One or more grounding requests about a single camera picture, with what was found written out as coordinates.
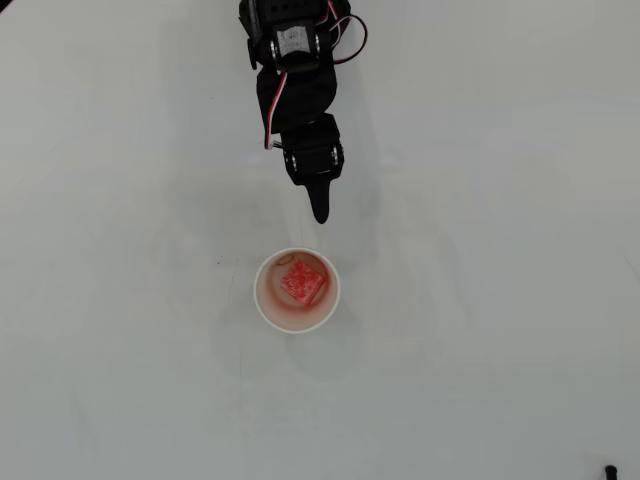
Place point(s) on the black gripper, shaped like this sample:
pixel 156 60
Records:
pixel 313 159

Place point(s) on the red cube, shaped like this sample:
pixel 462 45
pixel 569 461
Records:
pixel 302 282

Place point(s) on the white paper cup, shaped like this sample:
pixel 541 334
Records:
pixel 297 320

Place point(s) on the small black object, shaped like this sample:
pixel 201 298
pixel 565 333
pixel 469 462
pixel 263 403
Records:
pixel 610 472

